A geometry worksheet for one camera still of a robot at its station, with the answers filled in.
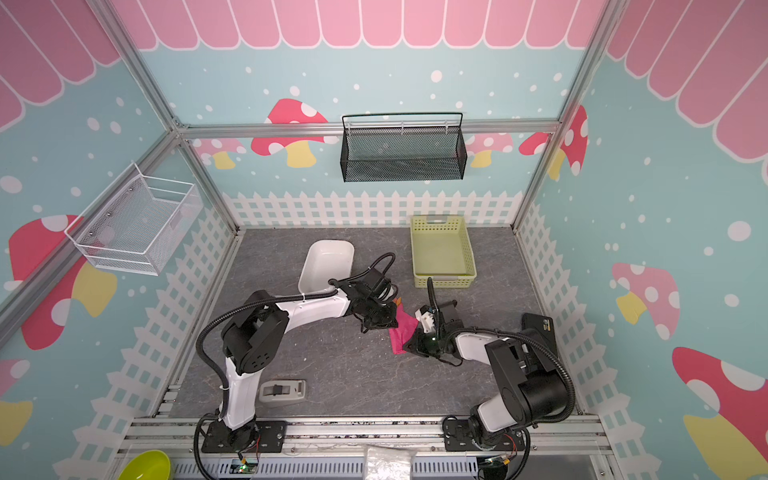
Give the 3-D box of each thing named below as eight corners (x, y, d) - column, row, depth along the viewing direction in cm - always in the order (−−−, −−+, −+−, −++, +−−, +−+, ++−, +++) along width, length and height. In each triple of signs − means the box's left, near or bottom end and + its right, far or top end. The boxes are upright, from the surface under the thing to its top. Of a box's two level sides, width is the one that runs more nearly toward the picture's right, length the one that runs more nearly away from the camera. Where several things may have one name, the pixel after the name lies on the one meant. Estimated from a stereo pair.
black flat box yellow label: (522, 338, 93) (525, 334, 91) (522, 316, 98) (525, 312, 96) (551, 344, 92) (555, 341, 89) (549, 321, 96) (553, 317, 94)
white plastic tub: (301, 299, 102) (296, 287, 97) (312, 251, 116) (308, 239, 110) (351, 298, 102) (349, 287, 97) (356, 251, 116) (354, 239, 110)
